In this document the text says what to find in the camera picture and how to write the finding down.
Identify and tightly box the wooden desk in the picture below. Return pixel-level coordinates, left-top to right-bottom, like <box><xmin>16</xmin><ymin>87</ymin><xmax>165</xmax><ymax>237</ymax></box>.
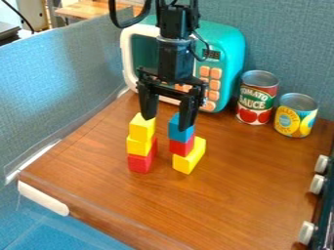
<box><xmin>53</xmin><ymin>0</ymin><xmax>146</xmax><ymax>21</ymax></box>

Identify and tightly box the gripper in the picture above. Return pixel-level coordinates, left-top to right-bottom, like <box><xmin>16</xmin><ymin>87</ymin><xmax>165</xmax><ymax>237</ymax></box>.
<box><xmin>135</xmin><ymin>36</ymin><xmax>209</xmax><ymax>133</ymax></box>

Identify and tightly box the yellow pineapple can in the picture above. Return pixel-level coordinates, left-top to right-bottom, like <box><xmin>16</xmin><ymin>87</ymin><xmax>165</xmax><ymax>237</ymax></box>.
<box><xmin>272</xmin><ymin>92</ymin><xmax>320</xmax><ymax>139</ymax></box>

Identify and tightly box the toy stove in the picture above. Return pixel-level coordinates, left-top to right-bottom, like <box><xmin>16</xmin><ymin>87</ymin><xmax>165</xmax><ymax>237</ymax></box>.
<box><xmin>296</xmin><ymin>143</ymin><xmax>334</xmax><ymax>250</ymax></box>

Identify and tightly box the teal toy microwave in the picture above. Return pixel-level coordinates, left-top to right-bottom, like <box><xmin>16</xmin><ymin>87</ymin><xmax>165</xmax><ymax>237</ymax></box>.
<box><xmin>118</xmin><ymin>15</ymin><xmax>248</xmax><ymax>113</ymax></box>

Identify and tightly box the red cube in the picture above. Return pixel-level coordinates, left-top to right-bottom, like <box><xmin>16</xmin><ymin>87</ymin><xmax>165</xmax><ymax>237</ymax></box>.
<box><xmin>168</xmin><ymin>133</ymin><xmax>196</xmax><ymax>158</ymax></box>
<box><xmin>126</xmin><ymin>146</ymin><xmax>159</xmax><ymax>174</ymax></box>

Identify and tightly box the yellow cube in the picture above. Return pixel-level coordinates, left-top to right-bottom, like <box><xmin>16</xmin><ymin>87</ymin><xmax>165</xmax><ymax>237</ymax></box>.
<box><xmin>127</xmin><ymin>112</ymin><xmax>158</xmax><ymax>143</ymax></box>
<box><xmin>125</xmin><ymin>134</ymin><xmax>158</xmax><ymax>157</ymax></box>

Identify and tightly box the red tomato sauce can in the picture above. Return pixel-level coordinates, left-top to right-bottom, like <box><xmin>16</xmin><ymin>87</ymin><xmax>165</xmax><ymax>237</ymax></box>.
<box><xmin>234</xmin><ymin>69</ymin><xmax>281</xmax><ymax>126</ymax></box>

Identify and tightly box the yellow block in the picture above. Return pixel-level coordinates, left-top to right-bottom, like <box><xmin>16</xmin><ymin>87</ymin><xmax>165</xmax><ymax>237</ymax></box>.
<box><xmin>171</xmin><ymin>136</ymin><xmax>208</xmax><ymax>176</ymax></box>

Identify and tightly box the black cable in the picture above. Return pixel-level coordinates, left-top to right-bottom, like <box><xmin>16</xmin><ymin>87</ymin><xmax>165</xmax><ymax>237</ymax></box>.
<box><xmin>106</xmin><ymin>0</ymin><xmax>154</xmax><ymax>29</ymax></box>

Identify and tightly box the blue cube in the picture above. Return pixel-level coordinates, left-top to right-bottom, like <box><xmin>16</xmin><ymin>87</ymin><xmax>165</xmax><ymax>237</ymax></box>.
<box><xmin>167</xmin><ymin>112</ymin><xmax>196</xmax><ymax>144</ymax></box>

